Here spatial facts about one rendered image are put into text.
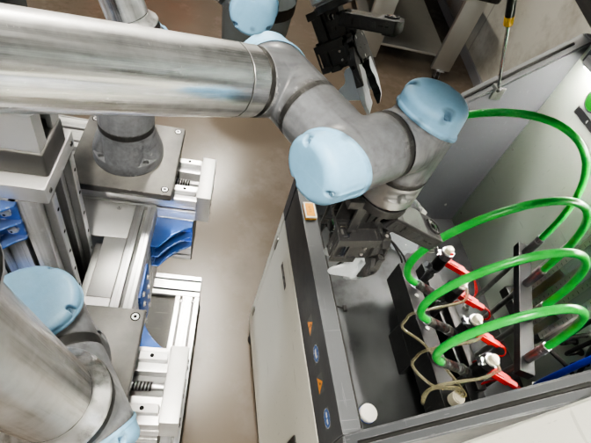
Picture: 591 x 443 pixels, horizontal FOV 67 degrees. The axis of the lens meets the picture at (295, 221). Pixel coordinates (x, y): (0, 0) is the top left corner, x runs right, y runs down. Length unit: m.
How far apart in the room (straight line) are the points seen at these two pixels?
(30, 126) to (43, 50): 0.35
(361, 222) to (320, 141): 0.22
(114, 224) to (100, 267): 0.11
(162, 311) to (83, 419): 1.27
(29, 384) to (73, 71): 0.24
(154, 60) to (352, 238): 0.34
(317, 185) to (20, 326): 0.26
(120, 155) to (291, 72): 0.60
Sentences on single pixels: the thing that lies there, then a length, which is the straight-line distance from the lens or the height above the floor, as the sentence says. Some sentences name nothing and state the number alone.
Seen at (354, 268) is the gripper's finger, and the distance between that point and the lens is 0.70.
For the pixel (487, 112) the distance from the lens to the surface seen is 0.89.
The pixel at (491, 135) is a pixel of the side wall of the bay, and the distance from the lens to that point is 1.28.
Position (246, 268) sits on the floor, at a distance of 2.15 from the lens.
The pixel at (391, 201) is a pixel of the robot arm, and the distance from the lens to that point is 0.56.
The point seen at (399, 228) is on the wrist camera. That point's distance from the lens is 0.62.
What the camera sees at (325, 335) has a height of 0.95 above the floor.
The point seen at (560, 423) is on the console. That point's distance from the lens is 0.86.
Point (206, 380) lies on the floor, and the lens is 1.91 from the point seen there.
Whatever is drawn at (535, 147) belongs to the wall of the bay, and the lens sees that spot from 1.27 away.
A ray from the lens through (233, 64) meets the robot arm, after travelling 0.45.
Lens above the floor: 1.81
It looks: 50 degrees down
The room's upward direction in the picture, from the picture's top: 20 degrees clockwise
